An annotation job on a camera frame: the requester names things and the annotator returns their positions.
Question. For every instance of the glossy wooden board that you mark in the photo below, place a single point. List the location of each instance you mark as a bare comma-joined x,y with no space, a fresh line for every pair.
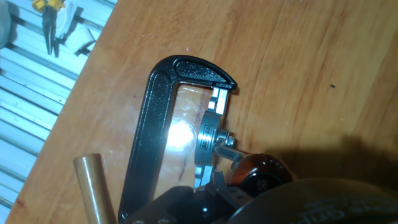
295,77

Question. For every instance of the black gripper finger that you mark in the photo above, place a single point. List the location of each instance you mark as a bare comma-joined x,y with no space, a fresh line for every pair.
186,205

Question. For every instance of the white crumpled paper scrap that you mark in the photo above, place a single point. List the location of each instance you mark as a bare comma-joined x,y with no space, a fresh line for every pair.
74,31

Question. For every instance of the black C-clamp with screw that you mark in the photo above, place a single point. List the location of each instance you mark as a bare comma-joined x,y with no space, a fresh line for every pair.
149,140

